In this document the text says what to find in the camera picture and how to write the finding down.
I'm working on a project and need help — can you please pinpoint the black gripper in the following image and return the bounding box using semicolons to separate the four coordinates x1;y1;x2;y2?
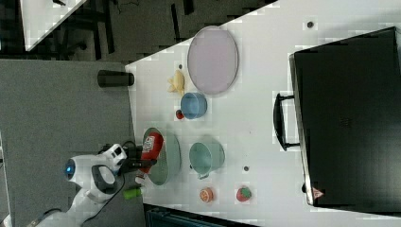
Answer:
118;141;157;175

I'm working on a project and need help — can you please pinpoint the red plush ketchup bottle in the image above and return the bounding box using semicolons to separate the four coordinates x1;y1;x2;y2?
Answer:
135;131;164;184

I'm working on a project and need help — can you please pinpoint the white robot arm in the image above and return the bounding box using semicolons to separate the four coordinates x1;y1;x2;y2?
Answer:
26;144;157;227

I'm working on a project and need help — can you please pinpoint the green oval strainer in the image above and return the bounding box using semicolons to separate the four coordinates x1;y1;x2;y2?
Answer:
143;128;182;185

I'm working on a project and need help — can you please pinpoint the green marker tube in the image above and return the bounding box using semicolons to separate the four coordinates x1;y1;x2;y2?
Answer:
123;186;146;200

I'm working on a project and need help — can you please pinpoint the green mug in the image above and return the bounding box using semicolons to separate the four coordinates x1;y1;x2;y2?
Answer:
189;140;225;180

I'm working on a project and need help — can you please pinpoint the small red strawberry toy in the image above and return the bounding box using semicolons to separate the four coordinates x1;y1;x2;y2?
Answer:
175;110;184;120

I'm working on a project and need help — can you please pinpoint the dark blue crate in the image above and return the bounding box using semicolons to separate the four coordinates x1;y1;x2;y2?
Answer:
144;206;254;227

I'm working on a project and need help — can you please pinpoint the orange slice toy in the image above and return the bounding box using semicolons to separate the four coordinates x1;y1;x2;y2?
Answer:
199;187;214;203

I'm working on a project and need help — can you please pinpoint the blue cup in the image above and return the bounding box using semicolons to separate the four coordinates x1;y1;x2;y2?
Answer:
181;93;207;119

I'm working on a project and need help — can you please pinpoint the yellow plush banana bunch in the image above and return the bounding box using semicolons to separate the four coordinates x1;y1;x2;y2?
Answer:
167;70;184;96

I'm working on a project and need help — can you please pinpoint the red strawberry toy green top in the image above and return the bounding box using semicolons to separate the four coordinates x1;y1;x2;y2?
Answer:
235;186;252;202

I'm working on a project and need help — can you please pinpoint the black cylinder container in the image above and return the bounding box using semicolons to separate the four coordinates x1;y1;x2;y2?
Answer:
97;70;134;88

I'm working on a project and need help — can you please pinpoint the lilac round plate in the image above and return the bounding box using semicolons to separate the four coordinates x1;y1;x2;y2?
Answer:
187;26;238;95

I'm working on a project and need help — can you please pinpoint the white side table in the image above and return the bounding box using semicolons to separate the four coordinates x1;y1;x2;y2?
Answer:
19;0;88;51

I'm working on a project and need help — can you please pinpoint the black toaster oven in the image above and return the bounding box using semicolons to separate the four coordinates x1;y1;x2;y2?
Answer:
289;26;401;217

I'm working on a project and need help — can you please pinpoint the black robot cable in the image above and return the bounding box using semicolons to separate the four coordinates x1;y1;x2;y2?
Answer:
37;140;136;226

